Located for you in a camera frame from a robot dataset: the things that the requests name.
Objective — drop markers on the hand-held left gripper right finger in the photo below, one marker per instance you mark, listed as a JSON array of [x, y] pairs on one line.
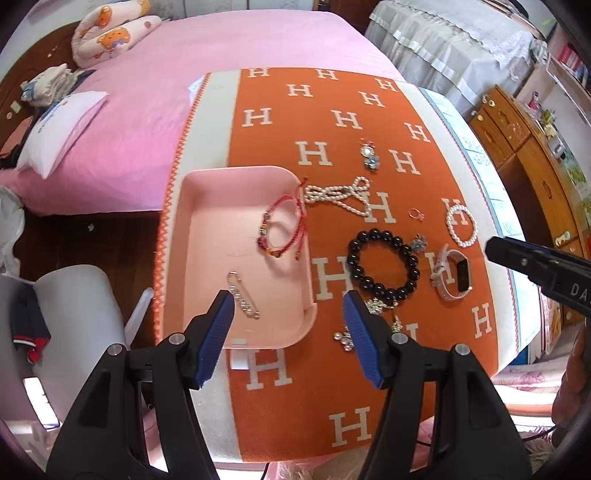
[[364, 341]]

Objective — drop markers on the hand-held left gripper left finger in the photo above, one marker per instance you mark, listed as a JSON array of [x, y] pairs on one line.
[[214, 332]]

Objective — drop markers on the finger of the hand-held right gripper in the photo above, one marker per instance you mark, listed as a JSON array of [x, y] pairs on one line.
[[519, 258]]

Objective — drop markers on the small silver flower charm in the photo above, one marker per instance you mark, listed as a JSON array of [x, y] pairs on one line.
[[419, 242]]

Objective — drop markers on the pink jewelry tray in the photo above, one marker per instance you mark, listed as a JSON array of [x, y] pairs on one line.
[[217, 221]]

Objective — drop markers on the person's right forearm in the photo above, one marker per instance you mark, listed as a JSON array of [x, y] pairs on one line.
[[575, 369]]

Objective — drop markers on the crystal earring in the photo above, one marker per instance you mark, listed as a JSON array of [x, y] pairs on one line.
[[397, 323], [344, 340]]

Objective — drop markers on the silver pin brooch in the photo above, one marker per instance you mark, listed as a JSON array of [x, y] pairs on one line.
[[240, 297]]

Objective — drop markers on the wooden cabinet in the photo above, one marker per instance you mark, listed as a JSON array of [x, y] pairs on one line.
[[531, 161]]

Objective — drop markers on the light blue table cover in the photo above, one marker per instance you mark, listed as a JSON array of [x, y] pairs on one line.
[[480, 157]]

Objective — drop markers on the floral pink cloth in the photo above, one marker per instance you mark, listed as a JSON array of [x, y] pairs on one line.
[[521, 383]]

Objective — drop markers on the grey chair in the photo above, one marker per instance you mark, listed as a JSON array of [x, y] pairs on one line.
[[78, 300]]

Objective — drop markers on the flower brooch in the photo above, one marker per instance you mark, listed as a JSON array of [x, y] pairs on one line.
[[368, 157]]

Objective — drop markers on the navy and red garment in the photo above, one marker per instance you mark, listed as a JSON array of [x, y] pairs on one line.
[[30, 327]]

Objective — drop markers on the orange printed blanket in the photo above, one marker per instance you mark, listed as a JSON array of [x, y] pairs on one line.
[[277, 138]]

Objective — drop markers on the row of books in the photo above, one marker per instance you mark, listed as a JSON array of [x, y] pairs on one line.
[[572, 60]]

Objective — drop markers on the white plastic bag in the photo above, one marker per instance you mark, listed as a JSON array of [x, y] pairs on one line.
[[9, 230]]

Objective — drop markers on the pink bed sheet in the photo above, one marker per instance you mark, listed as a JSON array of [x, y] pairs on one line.
[[138, 115]]

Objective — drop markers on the white lace furniture cover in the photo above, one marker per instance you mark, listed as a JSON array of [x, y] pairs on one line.
[[438, 41]]

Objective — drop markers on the white pillow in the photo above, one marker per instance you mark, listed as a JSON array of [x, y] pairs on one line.
[[60, 129]]

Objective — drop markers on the folded clothes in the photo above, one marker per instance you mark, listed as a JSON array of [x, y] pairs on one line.
[[53, 83]]

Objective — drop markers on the wooden headboard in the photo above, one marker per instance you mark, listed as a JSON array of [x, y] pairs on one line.
[[18, 83]]

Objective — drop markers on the rolled cartoon print quilt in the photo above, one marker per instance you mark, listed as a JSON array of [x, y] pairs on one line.
[[106, 32]]

